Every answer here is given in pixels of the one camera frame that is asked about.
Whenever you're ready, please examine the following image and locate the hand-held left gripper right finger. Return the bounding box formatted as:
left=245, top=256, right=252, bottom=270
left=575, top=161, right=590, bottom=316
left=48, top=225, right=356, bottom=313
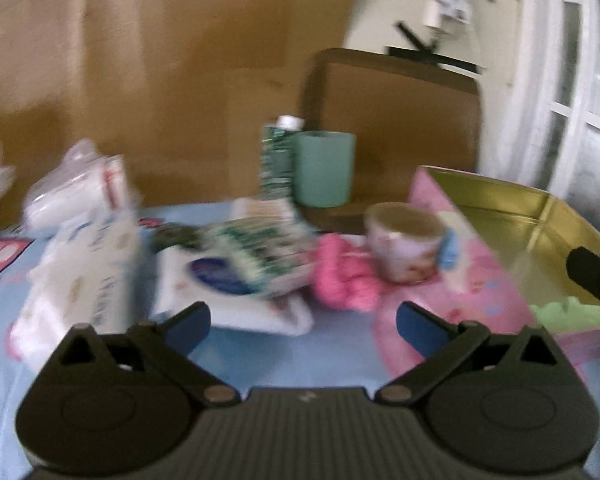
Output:
left=376, top=301, right=562, bottom=407

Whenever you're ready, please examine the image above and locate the pink tin box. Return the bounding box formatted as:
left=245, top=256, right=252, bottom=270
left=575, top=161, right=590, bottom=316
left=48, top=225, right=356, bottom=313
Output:
left=372, top=165, right=600, bottom=386

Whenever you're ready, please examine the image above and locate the brown cardboard box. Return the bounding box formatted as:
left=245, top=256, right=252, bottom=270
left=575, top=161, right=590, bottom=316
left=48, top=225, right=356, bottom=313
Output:
left=300, top=47, right=482, bottom=206

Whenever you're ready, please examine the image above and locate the blue printed bed sheet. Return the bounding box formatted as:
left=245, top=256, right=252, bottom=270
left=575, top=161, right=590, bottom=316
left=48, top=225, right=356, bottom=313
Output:
left=0, top=202, right=600, bottom=480

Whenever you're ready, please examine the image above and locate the light green cloth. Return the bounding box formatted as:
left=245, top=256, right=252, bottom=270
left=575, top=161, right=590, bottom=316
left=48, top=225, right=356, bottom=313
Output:
left=529, top=296, right=600, bottom=336

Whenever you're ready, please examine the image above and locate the white window frame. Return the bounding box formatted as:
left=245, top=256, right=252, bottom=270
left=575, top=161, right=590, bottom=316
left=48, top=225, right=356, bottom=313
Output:
left=480, top=0, right=600, bottom=221

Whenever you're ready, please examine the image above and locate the black stand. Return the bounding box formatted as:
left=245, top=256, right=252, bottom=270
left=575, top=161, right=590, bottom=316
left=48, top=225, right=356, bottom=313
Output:
left=386, top=20, right=486, bottom=77

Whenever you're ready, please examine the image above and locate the large cardboard sheet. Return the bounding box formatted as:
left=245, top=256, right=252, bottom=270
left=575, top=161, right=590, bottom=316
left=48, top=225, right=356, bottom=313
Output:
left=0, top=0, right=361, bottom=226

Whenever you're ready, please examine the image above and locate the pink yarn bundle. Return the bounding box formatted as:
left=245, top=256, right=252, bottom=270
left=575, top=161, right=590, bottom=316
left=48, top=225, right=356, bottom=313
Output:
left=307, top=234, right=383, bottom=313

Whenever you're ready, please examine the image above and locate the teal cup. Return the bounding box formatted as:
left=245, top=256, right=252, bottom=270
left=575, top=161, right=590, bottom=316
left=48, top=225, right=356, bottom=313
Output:
left=291, top=130, right=357, bottom=209

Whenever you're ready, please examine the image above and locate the white tissue pack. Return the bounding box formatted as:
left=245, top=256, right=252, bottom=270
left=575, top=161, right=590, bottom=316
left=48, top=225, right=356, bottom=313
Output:
left=7, top=207, right=143, bottom=363

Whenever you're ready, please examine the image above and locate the floral ceramic cup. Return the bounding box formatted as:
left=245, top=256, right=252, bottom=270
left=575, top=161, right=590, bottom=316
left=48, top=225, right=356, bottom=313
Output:
left=364, top=201, right=461, bottom=285

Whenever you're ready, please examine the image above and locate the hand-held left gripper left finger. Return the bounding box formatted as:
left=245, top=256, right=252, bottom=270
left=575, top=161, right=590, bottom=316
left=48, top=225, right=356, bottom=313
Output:
left=55, top=301, right=241, bottom=408

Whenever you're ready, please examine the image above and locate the green tube with white cap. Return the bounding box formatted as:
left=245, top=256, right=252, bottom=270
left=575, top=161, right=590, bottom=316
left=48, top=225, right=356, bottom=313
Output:
left=259, top=115, right=305, bottom=201

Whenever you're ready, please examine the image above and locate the small dark green packet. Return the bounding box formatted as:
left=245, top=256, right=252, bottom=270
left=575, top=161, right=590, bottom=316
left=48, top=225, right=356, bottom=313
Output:
left=150, top=224, right=203, bottom=253

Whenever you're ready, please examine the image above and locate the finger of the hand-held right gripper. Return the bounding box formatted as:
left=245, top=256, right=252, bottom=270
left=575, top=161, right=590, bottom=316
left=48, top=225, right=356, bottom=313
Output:
left=566, top=242, right=600, bottom=322

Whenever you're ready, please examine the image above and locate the white wet wipes pack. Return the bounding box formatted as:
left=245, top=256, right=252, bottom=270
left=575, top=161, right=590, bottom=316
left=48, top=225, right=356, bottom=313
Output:
left=150, top=245, right=315, bottom=336

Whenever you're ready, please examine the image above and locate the clear bag of white pads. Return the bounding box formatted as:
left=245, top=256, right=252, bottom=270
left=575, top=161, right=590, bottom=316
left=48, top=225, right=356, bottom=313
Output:
left=21, top=139, right=137, bottom=238

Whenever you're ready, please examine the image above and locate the green and white packet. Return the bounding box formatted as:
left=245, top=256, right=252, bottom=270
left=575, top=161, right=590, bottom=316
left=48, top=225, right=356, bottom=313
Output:
left=195, top=197, right=326, bottom=298

